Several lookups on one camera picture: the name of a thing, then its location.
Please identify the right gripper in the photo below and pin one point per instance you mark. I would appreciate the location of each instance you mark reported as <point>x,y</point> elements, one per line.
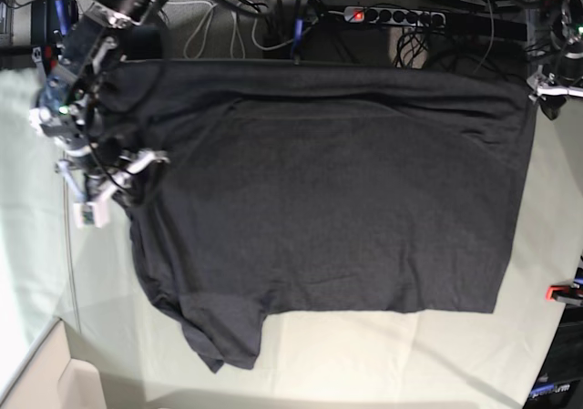
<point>96,182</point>

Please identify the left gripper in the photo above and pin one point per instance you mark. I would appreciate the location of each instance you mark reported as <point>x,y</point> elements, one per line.
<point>549,95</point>

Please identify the black t-shirt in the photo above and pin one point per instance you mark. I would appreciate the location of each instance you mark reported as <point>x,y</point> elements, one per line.
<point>319,189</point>

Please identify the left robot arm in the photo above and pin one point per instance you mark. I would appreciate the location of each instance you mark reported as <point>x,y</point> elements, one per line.
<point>559,78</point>

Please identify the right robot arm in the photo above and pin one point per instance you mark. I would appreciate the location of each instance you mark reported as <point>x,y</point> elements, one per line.
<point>67,108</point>

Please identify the light green table cloth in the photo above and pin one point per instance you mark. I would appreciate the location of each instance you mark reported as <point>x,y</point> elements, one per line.
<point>82,283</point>

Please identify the red black table clamp left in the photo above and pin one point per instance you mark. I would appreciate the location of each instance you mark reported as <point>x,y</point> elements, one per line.
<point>45,59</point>

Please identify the red black table clamp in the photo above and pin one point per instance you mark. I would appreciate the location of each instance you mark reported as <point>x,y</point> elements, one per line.
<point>569,294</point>
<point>45,59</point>

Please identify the black device box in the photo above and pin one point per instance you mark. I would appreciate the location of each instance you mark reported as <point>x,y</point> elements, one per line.
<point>51,21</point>

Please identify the black power strip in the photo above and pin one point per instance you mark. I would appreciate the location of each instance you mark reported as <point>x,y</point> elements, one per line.
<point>386,16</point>

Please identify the red black table clamp right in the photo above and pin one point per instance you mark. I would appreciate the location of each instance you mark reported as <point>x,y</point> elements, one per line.
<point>569,294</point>

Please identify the beige cardboard box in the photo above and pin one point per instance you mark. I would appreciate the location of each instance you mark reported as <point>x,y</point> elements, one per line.
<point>50,377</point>

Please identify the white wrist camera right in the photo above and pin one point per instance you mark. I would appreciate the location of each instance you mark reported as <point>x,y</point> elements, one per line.
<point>91,214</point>

